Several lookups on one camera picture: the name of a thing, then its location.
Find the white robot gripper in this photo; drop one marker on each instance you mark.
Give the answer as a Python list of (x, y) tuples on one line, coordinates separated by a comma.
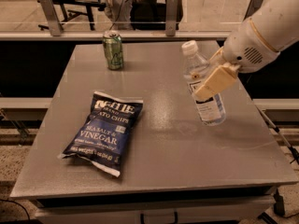
[(247, 48)]

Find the black tripod leg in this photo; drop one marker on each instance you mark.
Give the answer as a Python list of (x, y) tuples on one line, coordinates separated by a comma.
[(276, 129)]

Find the green soda can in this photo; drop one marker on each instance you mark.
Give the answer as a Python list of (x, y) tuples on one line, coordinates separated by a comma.
[(113, 49)]

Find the grey metal table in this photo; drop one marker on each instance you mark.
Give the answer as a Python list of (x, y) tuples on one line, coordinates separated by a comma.
[(174, 169)]

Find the person in light trousers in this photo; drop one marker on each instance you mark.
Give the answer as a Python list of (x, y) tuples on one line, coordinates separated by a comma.
[(119, 13)]

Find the blue potato chips bag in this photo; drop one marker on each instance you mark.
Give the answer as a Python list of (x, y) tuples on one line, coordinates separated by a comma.
[(105, 134)]

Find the right metal railing bracket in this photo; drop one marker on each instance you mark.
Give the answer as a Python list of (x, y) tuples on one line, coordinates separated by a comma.
[(253, 6)]

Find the metal railing bracket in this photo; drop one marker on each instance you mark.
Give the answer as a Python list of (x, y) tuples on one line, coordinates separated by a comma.
[(253, 6), (171, 17), (51, 16)]

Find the middle metal railing bracket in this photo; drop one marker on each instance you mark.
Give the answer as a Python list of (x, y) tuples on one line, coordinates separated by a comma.
[(171, 17)]

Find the left metal railing bracket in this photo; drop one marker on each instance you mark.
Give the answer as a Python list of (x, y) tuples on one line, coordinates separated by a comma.
[(51, 16)]

